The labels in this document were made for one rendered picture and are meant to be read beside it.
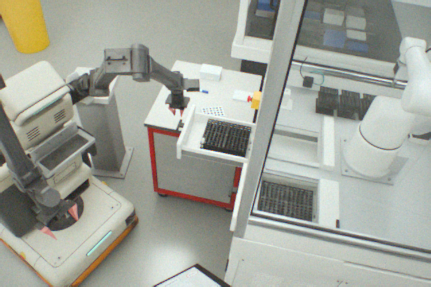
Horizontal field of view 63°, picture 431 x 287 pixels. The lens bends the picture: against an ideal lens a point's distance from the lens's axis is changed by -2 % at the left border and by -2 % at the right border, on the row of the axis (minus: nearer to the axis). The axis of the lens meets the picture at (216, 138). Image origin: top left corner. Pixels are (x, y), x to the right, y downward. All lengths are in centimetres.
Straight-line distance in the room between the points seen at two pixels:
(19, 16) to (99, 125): 181
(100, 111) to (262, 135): 154
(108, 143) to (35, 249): 81
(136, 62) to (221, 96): 111
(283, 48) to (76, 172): 125
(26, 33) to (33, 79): 265
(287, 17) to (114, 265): 196
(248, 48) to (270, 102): 153
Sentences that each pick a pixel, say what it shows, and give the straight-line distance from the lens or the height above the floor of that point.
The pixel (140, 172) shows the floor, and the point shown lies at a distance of 274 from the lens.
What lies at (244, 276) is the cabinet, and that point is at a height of 59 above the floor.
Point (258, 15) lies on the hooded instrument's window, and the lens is 228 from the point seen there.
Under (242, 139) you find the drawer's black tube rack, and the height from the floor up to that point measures 90.
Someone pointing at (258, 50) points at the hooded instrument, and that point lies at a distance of 238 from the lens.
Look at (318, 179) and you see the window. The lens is 107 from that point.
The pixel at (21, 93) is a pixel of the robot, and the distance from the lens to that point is 136.
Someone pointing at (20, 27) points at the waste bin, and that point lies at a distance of 400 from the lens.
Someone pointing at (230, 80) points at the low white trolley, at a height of 76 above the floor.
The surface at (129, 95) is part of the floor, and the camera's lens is 338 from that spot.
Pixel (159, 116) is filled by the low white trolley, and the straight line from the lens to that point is 203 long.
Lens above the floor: 216
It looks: 47 degrees down
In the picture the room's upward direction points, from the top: 6 degrees clockwise
